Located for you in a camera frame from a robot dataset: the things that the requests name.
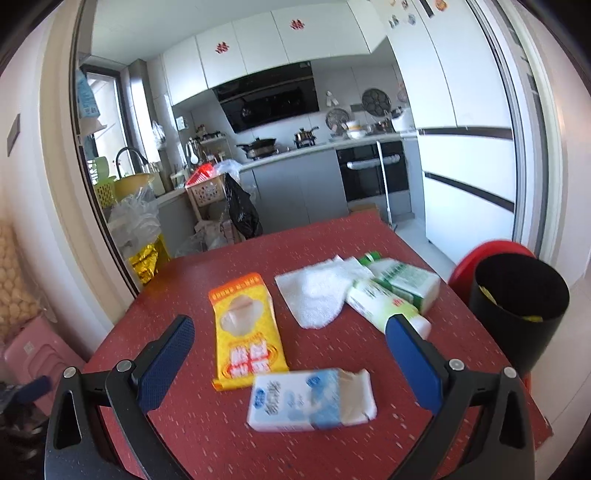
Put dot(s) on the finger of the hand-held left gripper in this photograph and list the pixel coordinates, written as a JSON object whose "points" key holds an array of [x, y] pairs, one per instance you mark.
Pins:
{"points": [[34, 388]]}

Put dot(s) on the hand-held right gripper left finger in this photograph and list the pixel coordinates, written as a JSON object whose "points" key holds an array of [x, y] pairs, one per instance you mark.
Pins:
{"points": [[166, 364]]}

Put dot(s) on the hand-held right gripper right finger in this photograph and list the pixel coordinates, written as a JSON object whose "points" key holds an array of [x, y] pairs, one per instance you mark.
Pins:
{"points": [[411, 360]]}

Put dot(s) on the white green bottle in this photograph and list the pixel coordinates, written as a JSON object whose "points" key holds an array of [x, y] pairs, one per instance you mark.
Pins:
{"points": [[374, 300]]}

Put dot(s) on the green white carton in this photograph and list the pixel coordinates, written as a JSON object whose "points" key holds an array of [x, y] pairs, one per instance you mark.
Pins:
{"points": [[406, 279]]}

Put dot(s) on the yellow orange packet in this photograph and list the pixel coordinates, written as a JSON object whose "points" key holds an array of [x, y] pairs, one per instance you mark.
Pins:
{"points": [[244, 332]]}

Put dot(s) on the black bin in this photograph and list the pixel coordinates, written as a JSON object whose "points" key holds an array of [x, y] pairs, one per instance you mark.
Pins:
{"points": [[521, 341]]}

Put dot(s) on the white cloth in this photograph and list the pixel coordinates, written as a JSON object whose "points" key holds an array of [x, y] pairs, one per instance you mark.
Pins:
{"points": [[314, 290]]}

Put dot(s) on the white blue tissue pack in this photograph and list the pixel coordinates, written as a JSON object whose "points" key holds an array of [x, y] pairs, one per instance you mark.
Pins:
{"points": [[295, 401]]}

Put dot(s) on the pink plastic stool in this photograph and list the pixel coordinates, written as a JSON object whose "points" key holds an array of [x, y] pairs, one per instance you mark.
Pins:
{"points": [[41, 350]]}

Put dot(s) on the gold foil bag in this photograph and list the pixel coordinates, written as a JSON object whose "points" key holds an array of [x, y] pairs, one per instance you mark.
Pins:
{"points": [[147, 261]]}

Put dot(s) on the red plastic stool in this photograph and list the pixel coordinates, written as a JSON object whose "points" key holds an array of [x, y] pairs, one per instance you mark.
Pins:
{"points": [[466, 267]]}

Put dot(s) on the cream textured cushion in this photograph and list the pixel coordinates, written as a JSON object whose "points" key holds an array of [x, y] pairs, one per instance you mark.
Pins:
{"points": [[18, 281]]}

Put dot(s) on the clear plastic bag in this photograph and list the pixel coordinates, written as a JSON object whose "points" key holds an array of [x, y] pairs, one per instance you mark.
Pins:
{"points": [[134, 221]]}

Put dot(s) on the cardboard box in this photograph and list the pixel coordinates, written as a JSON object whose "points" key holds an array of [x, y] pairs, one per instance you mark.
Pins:
{"points": [[364, 210]]}

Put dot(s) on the black plastic bag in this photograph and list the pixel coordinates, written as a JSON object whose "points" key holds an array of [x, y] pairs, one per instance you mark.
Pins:
{"points": [[242, 212]]}

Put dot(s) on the yellow basin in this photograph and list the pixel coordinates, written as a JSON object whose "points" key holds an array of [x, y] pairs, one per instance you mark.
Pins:
{"points": [[134, 187]]}

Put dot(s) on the black built-in oven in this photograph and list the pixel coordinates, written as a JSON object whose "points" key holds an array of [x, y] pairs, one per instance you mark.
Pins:
{"points": [[369, 177]]}

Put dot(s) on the green plastic basket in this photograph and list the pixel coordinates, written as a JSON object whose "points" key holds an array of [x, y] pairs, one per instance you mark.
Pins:
{"points": [[104, 184]]}

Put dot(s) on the red basket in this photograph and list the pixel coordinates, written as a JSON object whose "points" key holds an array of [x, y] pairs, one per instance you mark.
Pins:
{"points": [[201, 175]]}

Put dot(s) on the grey base cabinets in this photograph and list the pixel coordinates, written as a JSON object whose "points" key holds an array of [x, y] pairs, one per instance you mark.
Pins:
{"points": [[300, 194]]}

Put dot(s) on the white refrigerator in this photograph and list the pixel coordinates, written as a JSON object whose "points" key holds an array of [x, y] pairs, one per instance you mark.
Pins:
{"points": [[461, 161]]}

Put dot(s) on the steel kitchen faucet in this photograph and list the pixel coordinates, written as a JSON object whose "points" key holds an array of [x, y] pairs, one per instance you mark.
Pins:
{"points": [[123, 151]]}

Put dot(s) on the stacked bowls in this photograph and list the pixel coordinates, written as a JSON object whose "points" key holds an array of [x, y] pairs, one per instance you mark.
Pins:
{"points": [[355, 131]]}

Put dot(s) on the black wok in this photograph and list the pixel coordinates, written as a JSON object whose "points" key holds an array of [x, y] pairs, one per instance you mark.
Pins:
{"points": [[258, 147]]}

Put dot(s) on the white rice cooker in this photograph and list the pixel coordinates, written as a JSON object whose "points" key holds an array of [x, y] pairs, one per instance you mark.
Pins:
{"points": [[402, 121]]}

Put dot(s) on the steel pot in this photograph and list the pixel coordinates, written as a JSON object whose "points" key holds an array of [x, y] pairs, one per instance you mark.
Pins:
{"points": [[305, 137]]}

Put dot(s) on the round patterned trivet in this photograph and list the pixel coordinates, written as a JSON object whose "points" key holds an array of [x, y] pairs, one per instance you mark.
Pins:
{"points": [[375, 101], [336, 119]]}

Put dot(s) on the blue white box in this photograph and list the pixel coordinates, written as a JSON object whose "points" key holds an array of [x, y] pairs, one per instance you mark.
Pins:
{"points": [[87, 97]]}

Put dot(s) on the black range hood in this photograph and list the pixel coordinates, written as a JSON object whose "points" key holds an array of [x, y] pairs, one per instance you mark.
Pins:
{"points": [[272, 99]]}

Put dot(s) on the white wall cabinets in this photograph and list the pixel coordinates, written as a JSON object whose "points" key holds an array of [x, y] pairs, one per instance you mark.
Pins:
{"points": [[258, 46]]}

